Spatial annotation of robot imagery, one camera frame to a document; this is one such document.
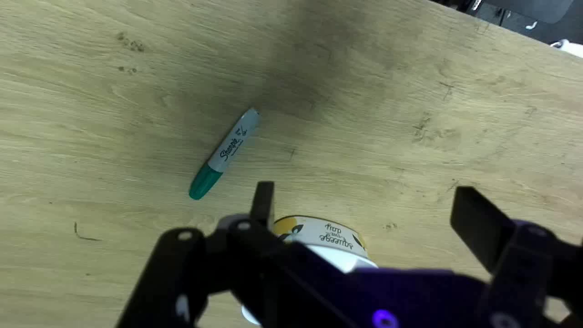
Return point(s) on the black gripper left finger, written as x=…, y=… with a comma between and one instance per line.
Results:
x=182, y=274

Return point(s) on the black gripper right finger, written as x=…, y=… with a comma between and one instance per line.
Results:
x=528, y=274

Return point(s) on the green Sharpie marker pen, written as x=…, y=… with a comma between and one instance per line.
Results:
x=233, y=146

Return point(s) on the white bowl with print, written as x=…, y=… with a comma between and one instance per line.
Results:
x=328, y=241

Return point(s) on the small white object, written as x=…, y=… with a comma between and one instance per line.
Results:
x=567, y=48

